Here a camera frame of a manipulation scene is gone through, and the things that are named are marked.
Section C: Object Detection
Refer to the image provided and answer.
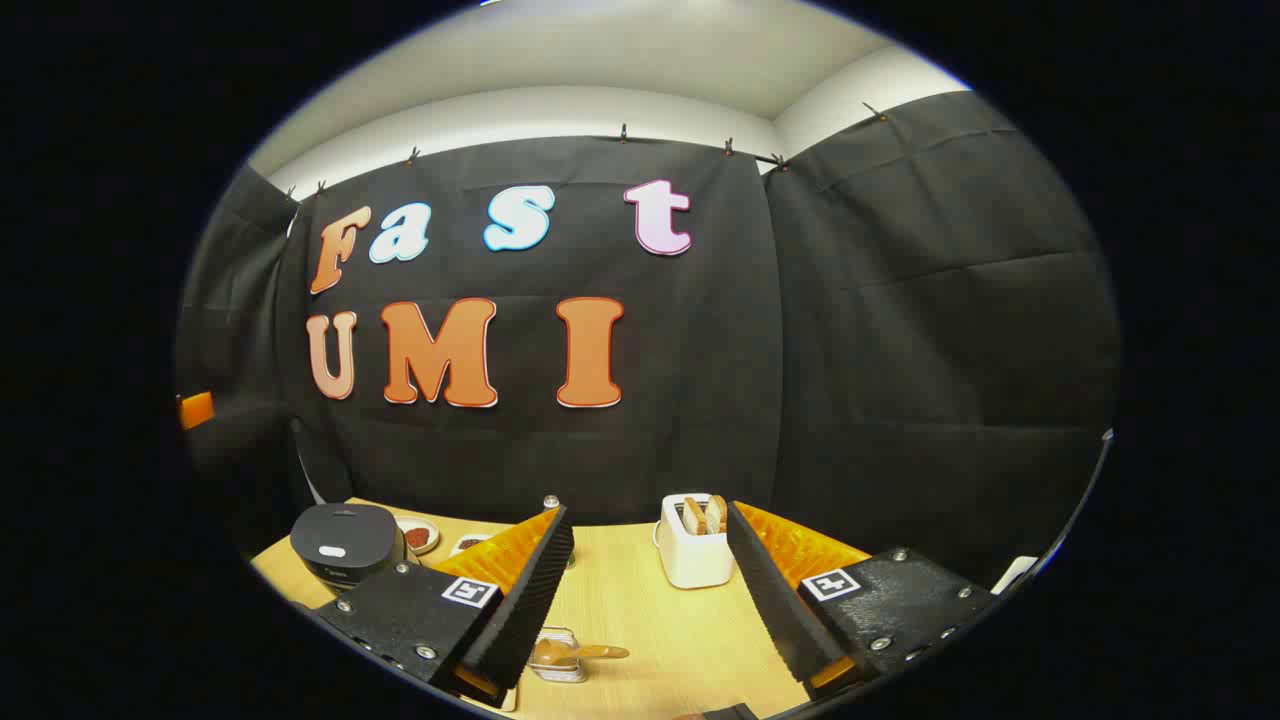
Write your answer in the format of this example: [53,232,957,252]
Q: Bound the clear mesh chopstick holder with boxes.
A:
[528,628,589,684]

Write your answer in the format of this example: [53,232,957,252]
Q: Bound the black backdrop cloth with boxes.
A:
[175,90,1121,591]

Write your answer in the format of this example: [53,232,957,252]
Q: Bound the white toaster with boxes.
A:
[655,492,736,589]

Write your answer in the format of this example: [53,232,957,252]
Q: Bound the wooden spoon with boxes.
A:
[532,638,631,669]

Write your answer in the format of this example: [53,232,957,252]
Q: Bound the green label plastic bottle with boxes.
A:
[543,494,577,569]

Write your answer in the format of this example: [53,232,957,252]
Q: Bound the black rice cooker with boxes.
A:
[290,503,409,593]

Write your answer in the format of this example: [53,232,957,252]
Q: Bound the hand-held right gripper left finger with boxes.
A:
[312,505,576,713]

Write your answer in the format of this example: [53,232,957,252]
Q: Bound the small round white plate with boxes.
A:
[395,515,441,556]

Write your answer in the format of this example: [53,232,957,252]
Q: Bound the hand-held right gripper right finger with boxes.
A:
[726,500,1001,701]

